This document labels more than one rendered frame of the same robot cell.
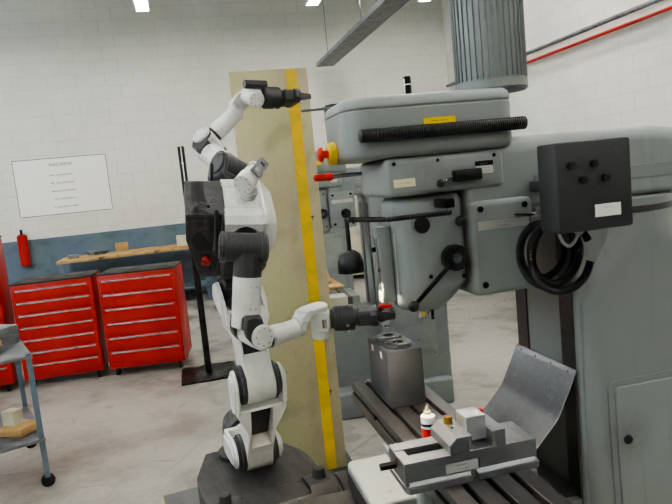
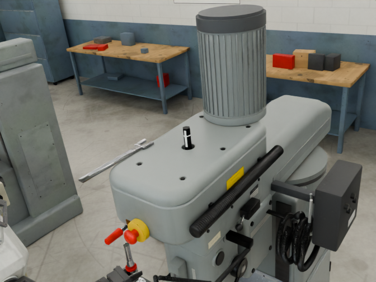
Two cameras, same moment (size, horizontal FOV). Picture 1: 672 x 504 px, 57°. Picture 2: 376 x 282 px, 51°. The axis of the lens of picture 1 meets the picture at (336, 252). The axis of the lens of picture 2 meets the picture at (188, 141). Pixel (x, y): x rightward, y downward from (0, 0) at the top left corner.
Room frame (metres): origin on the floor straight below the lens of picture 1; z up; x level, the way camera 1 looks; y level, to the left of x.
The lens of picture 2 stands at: (0.96, 0.34, 2.40)
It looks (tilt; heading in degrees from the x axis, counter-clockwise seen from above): 27 degrees down; 323
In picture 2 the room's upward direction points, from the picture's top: 6 degrees counter-clockwise
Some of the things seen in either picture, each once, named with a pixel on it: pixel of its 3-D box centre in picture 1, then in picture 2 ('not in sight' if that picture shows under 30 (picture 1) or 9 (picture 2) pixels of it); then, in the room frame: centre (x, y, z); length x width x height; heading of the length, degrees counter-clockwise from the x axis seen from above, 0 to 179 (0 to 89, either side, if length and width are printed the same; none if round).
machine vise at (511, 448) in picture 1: (461, 446); not in sight; (1.48, -0.26, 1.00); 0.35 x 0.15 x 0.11; 103
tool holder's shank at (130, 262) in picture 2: not in sight; (128, 255); (2.08, -0.15, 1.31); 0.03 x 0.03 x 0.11
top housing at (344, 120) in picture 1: (415, 127); (193, 168); (1.73, -0.25, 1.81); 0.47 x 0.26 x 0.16; 103
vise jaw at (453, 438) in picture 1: (450, 435); not in sight; (1.47, -0.24, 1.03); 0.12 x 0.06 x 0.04; 13
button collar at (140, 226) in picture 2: (331, 153); (138, 230); (1.68, -0.01, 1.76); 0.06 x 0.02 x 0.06; 13
